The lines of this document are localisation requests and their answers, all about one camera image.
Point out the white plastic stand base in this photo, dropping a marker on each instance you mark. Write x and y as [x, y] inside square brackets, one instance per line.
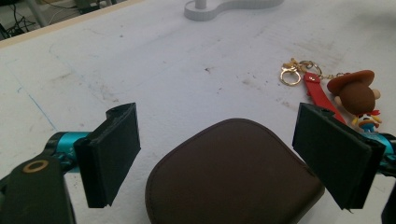
[218, 7]

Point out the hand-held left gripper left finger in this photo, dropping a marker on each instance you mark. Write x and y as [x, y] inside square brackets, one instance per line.
[107, 155]

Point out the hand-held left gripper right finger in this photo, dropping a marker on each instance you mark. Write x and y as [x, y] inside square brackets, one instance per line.
[337, 155]

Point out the brown leather pouch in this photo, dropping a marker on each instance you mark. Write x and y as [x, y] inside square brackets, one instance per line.
[233, 174]

